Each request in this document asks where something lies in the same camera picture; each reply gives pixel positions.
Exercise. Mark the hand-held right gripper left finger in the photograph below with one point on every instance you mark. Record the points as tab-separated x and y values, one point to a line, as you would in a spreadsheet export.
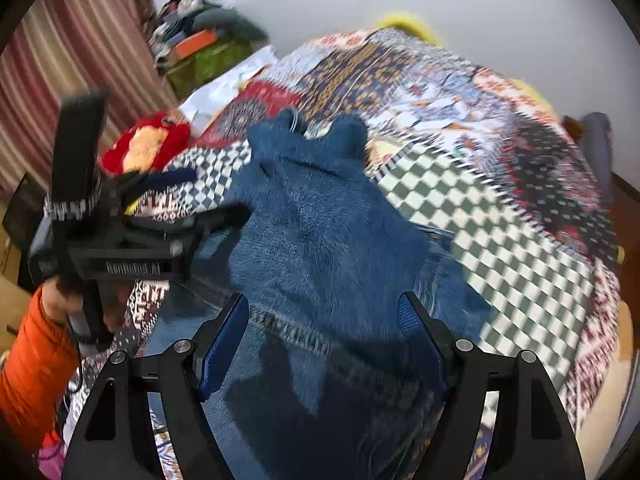
222	355

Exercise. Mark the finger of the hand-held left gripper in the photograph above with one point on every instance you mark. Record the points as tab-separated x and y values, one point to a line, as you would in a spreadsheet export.
160	178
220	217

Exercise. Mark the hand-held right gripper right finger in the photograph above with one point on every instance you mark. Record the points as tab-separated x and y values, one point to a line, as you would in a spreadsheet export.
422	345

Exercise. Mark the blue denim jacket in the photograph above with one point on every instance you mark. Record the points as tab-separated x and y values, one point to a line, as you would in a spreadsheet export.
320	240

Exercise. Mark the person's left forearm orange sleeve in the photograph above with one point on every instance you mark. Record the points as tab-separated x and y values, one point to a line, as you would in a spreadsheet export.
30	370

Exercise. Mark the pile of dark clothes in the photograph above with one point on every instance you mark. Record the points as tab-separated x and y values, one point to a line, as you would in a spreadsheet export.
215	15

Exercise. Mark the person's left hand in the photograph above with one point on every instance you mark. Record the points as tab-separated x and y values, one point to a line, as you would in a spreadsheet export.
52	302

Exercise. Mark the red and yellow plush toy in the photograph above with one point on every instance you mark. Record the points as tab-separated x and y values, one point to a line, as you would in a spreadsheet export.
145	142

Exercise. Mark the cardboard box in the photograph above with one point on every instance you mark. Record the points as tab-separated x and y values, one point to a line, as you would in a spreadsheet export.
12	310

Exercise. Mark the green box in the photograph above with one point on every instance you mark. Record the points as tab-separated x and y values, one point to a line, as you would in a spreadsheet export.
210	65

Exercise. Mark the orange box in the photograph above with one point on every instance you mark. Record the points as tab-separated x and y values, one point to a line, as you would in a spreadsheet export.
195	42

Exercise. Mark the striped curtain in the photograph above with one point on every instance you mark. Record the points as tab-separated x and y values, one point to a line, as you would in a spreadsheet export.
65	55

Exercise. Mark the patchwork printed blanket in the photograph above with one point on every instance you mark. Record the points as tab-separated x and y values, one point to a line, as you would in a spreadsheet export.
500	200

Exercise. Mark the beige bed sheet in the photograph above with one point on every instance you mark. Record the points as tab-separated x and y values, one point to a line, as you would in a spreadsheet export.
605	375

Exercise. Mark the pink cloth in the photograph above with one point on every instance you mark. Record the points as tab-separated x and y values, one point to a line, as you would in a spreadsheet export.
50	455

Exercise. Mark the grey-blue cloth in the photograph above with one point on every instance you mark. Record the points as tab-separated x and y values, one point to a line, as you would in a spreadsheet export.
597	150

